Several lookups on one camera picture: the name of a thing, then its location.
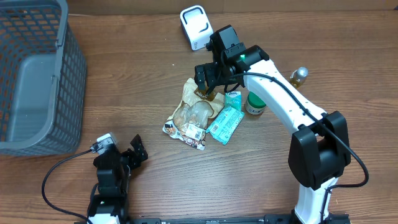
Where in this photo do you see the brown snack packet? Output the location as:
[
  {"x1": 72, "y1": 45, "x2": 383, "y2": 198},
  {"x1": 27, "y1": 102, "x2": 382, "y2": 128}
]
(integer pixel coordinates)
[{"x1": 167, "y1": 78, "x2": 224, "y2": 129}]

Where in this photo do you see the green white Kleenex tissue pack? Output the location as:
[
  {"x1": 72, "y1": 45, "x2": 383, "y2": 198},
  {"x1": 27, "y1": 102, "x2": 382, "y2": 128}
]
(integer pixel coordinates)
[{"x1": 224, "y1": 91, "x2": 242, "y2": 111}]

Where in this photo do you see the teal snack packet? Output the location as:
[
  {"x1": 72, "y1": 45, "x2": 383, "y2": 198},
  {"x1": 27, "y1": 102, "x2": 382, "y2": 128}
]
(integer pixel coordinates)
[{"x1": 206, "y1": 106, "x2": 244, "y2": 145}]

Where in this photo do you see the green lid white jar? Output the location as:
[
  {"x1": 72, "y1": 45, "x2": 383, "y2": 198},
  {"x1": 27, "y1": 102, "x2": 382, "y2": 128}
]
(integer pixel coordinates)
[{"x1": 245, "y1": 91, "x2": 267, "y2": 115}]

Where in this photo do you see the white labelled snack packet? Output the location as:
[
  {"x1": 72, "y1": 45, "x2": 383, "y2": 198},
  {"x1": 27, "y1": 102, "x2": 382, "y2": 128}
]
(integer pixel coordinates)
[{"x1": 162, "y1": 120, "x2": 206, "y2": 151}]

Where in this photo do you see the yellow oil bottle silver cap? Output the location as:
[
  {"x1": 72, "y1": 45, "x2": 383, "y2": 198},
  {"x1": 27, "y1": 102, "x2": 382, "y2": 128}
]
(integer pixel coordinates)
[{"x1": 289, "y1": 67, "x2": 308, "y2": 89}]

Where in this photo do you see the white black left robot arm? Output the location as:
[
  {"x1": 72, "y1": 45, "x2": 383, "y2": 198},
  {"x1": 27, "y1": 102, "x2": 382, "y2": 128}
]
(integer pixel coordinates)
[{"x1": 87, "y1": 133, "x2": 148, "y2": 224}]

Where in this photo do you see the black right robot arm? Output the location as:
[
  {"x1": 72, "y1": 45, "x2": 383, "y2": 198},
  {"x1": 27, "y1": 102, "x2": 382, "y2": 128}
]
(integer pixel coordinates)
[{"x1": 195, "y1": 25, "x2": 351, "y2": 223}]

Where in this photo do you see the white barcode scanner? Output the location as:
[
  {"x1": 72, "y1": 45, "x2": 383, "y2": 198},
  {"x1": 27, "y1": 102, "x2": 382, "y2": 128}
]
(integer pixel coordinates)
[{"x1": 180, "y1": 5, "x2": 213, "y2": 51}]

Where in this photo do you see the grey plastic mesh basket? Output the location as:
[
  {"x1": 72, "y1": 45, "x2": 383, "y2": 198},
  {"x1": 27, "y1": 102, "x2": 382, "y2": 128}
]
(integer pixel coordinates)
[{"x1": 1, "y1": 0, "x2": 87, "y2": 156}]

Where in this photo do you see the brown cardboard back panel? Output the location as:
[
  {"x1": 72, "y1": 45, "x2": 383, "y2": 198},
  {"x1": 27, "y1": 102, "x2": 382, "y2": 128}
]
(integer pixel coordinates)
[{"x1": 67, "y1": 0, "x2": 397, "y2": 15}]

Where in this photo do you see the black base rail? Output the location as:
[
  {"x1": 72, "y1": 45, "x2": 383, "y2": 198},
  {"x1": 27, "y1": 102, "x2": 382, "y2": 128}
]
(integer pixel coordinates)
[{"x1": 74, "y1": 213, "x2": 352, "y2": 224}]

